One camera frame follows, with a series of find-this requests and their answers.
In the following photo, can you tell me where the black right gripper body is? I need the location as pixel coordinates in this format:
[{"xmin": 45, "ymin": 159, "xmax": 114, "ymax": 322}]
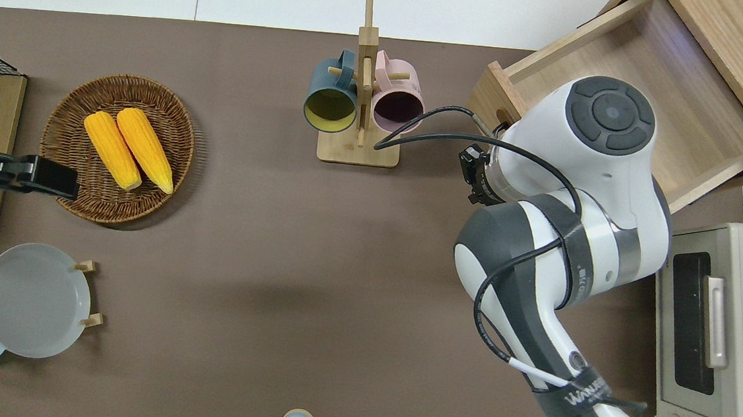
[{"xmin": 455, "ymin": 143, "xmax": 507, "ymax": 208}]

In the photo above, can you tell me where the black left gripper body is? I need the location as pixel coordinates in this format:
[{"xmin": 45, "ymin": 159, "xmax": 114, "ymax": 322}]
[{"xmin": 0, "ymin": 151, "xmax": 82, "ymax": 203}]

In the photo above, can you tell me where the light wooden drawer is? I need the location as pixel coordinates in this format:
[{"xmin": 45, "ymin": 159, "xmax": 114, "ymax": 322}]
[{"xmin": 462, "ymin": 0, "xmax": 743, "ymax": 220}]

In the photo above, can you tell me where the round wicker basket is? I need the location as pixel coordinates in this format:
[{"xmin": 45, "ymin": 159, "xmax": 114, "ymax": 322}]
[{"xmin": 34, "ymin": 68, "xmax": 200, "ymax": 231}]

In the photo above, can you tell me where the yellow corn cob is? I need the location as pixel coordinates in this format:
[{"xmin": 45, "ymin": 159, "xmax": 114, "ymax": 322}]
[
  {"xmin": 111, "ymin": 106, "xmax": 180, "ymax": 195},
  {"xmin": 79, "ymin": 110, "xmax": 148, "ymax": 192}
]

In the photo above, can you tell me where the pink mug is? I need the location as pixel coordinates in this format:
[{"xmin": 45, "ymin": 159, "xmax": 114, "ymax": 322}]
[{"xmin": 369, "ymin": 50, "xmax": 429, "ymax": 137}]

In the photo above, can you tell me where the wooden mug rack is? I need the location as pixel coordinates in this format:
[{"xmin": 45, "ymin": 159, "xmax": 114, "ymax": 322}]
[{"xmin": 315, "ymin": 0, "xmax": 417, "ymax": 169}]

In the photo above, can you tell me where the grey plate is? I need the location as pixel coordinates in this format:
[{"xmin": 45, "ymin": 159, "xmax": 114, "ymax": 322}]
[{"xmin": 0, "ymin": 241, "xmax": 96, "ymax": 363}]

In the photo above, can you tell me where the wooden plate rack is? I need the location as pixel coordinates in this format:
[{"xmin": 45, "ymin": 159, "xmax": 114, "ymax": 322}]
[{"xmin": 0, "ymin": 254, "xmax": 108, "ymax": 358}]

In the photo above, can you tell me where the dark blue mug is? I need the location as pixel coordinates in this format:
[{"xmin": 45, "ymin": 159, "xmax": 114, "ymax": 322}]
[{"xmin": 302, "ymin": 46, "xmax": 364, "ymax": 135}]

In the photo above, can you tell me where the brown table mat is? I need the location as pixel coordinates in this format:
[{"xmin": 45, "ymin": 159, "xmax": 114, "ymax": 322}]
[{"xmin": 0, "ymin": 6, "xmax": 743, "ymax": 417}]

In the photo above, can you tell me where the white oven door handle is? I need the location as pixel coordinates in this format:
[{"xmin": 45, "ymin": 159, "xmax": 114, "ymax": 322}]
[{"xmin": 697, "ymin": 276, "xmax": 735, "ymax": 370}]

